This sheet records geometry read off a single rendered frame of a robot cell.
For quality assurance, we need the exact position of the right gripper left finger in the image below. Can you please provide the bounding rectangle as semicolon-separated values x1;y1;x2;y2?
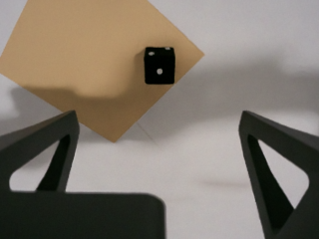
0;111;80;191

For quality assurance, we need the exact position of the tan square mat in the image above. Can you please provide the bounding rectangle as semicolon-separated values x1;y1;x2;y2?
0;0;204;143

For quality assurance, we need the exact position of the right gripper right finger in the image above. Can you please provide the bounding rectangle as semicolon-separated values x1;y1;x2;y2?
238;111;319;239

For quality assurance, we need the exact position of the black die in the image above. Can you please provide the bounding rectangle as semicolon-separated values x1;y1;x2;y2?
144;47;175;85

